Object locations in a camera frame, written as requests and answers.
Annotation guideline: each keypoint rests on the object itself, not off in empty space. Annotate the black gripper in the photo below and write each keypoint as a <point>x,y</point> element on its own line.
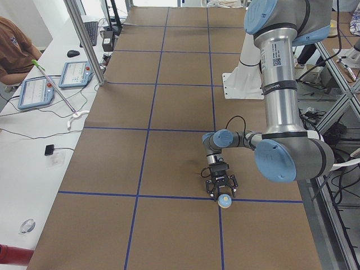
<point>219,176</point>

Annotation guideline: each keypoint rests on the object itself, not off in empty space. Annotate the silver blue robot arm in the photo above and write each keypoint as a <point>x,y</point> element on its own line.
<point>284,152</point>

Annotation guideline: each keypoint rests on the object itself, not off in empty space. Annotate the brown paper table mat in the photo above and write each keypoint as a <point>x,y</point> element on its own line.
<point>133,195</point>

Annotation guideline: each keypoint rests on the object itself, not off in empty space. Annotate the small black square device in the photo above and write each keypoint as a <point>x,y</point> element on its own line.
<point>49,150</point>

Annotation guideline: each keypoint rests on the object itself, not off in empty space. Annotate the black power adapter box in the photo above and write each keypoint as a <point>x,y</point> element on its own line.
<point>108,41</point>

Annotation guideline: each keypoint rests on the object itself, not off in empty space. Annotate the far blue teach pendant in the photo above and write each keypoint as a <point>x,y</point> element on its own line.
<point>75,74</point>

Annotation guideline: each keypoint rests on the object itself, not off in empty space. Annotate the blue teach pendant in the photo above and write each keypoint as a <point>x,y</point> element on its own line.
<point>35,93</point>
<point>75,74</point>

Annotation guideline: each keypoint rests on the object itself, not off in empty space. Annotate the black computer mouse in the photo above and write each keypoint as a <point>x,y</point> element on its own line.
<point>72,53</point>

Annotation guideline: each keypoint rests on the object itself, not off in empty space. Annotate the near blue teach pendant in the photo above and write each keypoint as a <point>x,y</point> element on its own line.
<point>35,93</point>

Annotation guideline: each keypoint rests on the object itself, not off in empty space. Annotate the black keyboard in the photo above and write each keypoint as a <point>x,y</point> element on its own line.
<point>92,30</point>

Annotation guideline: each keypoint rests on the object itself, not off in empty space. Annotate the red bottle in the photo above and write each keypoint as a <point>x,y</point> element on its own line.
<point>15,256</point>

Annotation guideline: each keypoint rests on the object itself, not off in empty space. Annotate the pink green stick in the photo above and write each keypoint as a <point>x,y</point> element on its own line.
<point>35,63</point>

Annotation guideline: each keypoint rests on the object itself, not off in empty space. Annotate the person in brown shirt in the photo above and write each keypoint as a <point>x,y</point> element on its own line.
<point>17,53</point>

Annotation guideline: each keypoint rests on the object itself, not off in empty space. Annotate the white camera column pedestal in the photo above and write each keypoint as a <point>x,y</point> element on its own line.
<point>244,82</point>

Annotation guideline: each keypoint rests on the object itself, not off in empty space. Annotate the aluminium frame post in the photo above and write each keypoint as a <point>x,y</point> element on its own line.
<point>79,27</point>

